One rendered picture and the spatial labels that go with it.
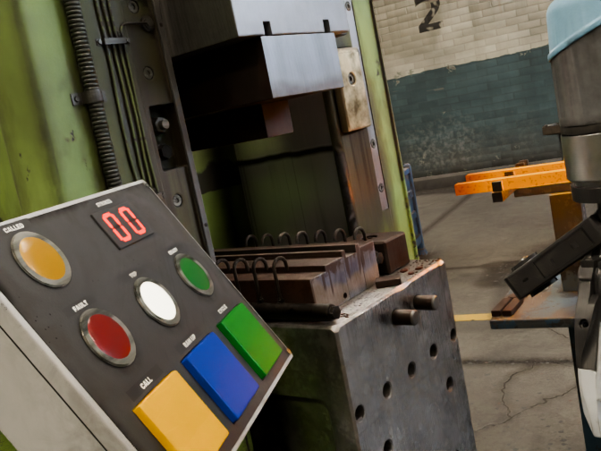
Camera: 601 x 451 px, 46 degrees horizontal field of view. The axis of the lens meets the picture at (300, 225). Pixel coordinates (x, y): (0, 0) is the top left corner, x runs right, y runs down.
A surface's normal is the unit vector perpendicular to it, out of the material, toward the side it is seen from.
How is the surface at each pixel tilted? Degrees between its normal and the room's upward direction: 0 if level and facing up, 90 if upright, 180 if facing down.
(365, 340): 90
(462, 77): 89
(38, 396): 90
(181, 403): 60
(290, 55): 90
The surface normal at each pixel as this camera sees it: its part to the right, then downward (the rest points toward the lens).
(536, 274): -0.69, 0.25
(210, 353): 0.73, -0.62
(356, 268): 0.78, -0.06
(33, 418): -0.21, 0.19
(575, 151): -0.92, 0.24
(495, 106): -0.43, 0.19
